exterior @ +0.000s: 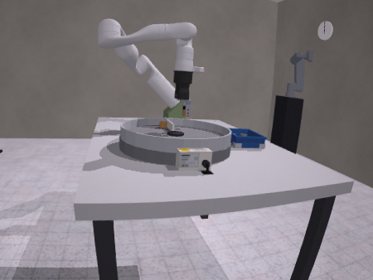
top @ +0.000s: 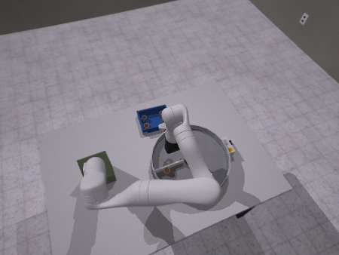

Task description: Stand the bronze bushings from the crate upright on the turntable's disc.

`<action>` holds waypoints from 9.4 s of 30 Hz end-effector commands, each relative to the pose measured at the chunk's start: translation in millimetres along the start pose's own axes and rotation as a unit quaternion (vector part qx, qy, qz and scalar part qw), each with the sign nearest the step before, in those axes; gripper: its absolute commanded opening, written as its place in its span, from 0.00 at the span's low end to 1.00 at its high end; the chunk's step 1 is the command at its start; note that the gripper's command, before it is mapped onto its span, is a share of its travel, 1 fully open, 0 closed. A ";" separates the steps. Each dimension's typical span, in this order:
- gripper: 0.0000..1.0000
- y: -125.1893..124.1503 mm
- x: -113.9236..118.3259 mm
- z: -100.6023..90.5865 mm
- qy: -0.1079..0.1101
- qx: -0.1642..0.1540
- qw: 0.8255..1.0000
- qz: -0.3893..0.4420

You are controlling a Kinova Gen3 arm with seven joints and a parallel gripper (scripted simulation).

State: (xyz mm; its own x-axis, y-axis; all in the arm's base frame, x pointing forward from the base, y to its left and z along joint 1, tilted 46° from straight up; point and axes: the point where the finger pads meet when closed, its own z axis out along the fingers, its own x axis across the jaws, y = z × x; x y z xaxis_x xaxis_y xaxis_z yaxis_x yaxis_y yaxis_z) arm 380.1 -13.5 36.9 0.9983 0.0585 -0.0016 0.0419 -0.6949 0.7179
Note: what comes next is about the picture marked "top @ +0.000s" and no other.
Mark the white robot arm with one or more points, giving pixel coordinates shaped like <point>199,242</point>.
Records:
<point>202,189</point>

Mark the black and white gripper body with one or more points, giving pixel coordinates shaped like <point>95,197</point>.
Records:
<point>170,142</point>

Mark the blue crate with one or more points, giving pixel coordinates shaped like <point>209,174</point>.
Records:
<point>153,118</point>

